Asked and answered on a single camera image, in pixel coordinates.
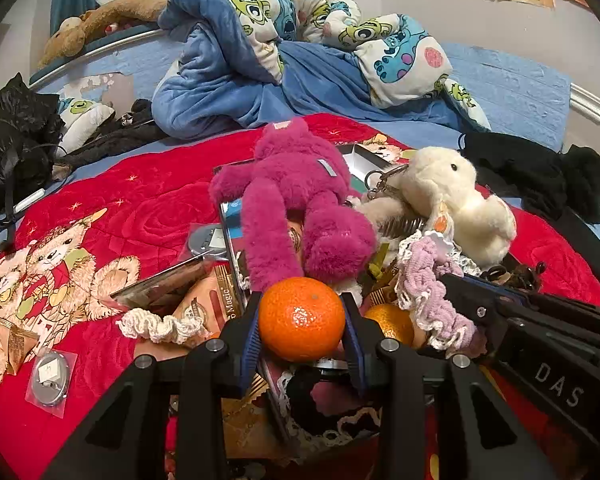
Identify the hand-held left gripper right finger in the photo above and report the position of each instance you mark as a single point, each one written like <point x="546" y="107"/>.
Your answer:
<point x="352" y="345"/>

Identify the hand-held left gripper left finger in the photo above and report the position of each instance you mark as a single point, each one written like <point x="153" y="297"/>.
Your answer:
<point x="252" y="332"/>

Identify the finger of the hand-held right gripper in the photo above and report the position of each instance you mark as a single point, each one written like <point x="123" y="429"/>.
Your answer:
<point x="472" y="300"/>
<point x="555" y="307"/>

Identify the small orange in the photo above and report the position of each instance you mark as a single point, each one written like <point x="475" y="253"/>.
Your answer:
<point x="390" y="322"/>

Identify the large orange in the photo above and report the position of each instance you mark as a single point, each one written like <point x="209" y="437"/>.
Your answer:
<point x="302" y="317"/>

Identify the brown triangular snack packet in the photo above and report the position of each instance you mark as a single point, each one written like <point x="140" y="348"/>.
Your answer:
<point x="10" y="347"/>

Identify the dark hair clip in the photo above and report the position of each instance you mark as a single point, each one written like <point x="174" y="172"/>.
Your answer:
<point x="510" y="275"/>

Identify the pink knit lace scrunchie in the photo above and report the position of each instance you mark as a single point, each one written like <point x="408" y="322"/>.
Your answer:
<point x="425" y="280"/>

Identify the brown red-striped snack packet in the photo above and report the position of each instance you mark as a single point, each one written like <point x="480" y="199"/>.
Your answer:
<point x="207" y="300"/>

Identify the black lace-edged cloth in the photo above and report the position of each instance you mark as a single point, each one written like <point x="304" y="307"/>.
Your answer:
<point x="325" y="410"/>

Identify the gold patterned packet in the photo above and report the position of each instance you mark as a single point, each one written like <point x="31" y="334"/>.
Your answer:
<point x="250" y="420"/>

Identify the cream scrunchie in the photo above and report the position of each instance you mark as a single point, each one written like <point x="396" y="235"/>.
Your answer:
<point x="152" y="327"/>

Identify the round grey item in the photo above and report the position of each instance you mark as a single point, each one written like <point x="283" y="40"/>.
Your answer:
<point x="207" y="241"/>

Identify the white plush bunny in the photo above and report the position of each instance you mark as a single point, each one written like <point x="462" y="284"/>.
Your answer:
<point x="455" y="195"/>

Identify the glossy flat packet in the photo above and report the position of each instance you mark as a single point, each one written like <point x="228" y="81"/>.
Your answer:
<point x="150" y="290"/>

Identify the pink plush toy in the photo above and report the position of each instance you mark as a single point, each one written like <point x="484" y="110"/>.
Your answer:
<point x="300" y="195"/>

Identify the red bear-print blanket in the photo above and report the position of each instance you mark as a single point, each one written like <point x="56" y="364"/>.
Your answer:
<point x="145" y="210"/>

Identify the round silver item in bag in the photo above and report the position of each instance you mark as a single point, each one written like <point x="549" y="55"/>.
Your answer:
<point x="50" y="377"/>

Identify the dark clothes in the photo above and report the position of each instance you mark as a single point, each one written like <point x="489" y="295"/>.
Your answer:
<point x="115" y="137"/>

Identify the silver tube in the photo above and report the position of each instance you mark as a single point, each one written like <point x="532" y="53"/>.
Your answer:
<point x="27" y="200"/>

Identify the blue cartoon-print blanket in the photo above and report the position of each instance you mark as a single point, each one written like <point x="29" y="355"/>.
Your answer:
<point x="260" y="60"/>

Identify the cartoon-print pillow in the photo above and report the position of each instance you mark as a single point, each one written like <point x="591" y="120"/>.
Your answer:
<point x="82" y="112"/>

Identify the blue padded headboard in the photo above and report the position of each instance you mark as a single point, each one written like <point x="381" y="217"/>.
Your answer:
<point x="130" y="60"/>

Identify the black puffer jacket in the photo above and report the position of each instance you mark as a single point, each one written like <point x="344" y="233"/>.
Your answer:
<point x="15" y="130"/>

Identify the long brown plush toy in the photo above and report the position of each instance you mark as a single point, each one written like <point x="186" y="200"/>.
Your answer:
<point x="105" y="15"/>

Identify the white metal bed rail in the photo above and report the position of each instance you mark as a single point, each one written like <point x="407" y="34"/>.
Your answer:
<point x="595" y="105"/>

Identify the blue padded wall panel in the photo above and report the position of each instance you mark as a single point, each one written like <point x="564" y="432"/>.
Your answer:
<point x="505" y="80"/>

